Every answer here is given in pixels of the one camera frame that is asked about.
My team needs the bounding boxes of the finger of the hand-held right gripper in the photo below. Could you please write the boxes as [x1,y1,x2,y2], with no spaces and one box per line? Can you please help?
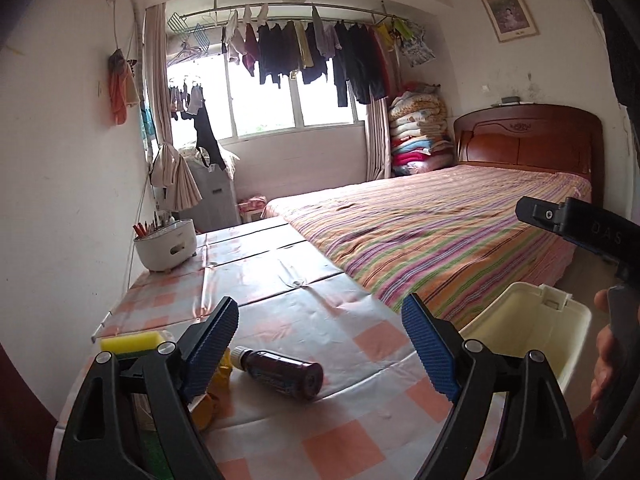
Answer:
[515,195,569,237]

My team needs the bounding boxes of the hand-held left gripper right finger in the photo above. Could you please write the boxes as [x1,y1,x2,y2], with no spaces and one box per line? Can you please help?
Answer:
[401,292,586,480]

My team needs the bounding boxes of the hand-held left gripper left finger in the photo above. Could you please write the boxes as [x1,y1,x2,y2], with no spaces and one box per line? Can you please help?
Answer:
[55,296,240,480]

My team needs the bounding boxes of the yellow packet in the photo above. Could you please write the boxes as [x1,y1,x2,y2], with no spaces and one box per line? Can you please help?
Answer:
[192,347,234,432]

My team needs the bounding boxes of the dark purple bottle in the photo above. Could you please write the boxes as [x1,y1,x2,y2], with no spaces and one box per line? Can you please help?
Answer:
[230,346,325,401]

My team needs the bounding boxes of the yellow green sponge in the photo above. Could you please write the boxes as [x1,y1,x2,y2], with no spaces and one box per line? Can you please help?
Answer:
[100,330,177,361]

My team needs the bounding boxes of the cream plastic bin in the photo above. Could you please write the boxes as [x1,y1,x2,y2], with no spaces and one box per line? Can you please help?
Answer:
[457,281,593,406]

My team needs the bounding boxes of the person's right hand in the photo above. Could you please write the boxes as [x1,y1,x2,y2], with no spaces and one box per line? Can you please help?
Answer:
[590,289,615,416]

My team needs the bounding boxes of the wooden headboard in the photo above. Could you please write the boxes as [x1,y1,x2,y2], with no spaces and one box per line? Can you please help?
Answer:
[452,104,605,186]

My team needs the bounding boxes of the white pen holder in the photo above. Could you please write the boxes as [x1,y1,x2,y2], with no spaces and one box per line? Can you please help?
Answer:
[132,219,198,273]

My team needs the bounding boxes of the pink checkered tablecloth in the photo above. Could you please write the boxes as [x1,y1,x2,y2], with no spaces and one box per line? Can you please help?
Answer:
[55,215,501,480]

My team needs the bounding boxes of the striped bed sheet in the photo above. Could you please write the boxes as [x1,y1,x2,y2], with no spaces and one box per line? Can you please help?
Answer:
[262,164,593,331]

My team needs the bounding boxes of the bunch of pencils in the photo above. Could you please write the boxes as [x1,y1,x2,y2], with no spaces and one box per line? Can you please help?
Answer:
[132,211,176,237]

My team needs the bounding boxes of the pink floor bundle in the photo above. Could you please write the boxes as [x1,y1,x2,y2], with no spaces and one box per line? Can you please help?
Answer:
[237,195,271,223]

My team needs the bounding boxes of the grey air cooler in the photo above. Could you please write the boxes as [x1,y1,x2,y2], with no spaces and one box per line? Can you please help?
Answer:
[187,162,241,233]

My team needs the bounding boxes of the stack of folded quilts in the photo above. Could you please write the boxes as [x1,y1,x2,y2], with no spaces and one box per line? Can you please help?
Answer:
[389,82,455,177]

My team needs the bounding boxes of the beige striped curtain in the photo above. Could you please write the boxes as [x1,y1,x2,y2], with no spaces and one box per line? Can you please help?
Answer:
[366,97,392,181]

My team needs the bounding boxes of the floral pillow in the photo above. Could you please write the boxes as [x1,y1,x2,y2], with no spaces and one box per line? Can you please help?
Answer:
[180,142,240,176]

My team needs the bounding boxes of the black tank top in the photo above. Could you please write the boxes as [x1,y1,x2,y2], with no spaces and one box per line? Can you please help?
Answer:
[192,100,227,171]

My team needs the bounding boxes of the beige tied curtain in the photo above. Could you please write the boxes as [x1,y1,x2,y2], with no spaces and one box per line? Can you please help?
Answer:
[144,4,203,211]

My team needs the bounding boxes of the window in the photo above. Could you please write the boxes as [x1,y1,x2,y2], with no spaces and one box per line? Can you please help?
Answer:
[167,52,368,141]

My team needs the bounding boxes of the sock drying hanger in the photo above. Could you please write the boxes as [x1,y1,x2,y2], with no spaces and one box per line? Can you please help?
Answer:
[167,75,208,121]

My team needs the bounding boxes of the orange hanging cloth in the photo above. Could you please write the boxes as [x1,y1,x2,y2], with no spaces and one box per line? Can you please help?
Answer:
[108,50,141,126]

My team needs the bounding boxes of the row of hanging clothes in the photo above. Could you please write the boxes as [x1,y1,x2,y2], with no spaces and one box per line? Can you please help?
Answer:
[220,5,436,108]

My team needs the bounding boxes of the framed wall picture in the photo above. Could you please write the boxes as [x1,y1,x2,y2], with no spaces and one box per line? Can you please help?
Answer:
[480,0,541,43]

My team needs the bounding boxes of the wire clothes hangers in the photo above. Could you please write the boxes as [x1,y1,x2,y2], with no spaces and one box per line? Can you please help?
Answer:
[166,12,212,61]

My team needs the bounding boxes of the metal clothes rail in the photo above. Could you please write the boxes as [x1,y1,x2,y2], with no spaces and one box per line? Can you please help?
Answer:
[177,2,426,28]

